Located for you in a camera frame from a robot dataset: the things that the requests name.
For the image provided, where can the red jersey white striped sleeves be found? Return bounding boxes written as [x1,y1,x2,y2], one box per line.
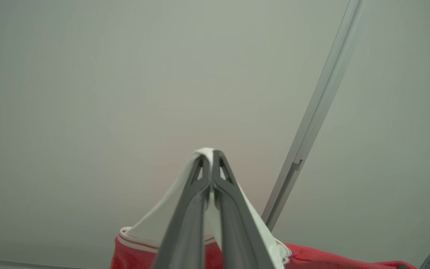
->
[110,147,418,269]

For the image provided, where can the grey metal wall post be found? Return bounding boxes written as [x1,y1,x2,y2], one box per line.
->
[261,0,365,232]

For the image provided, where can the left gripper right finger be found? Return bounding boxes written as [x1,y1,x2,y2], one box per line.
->
[212,150,275,269]

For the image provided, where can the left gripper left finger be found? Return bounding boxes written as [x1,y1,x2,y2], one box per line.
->
[152,155,212,269]

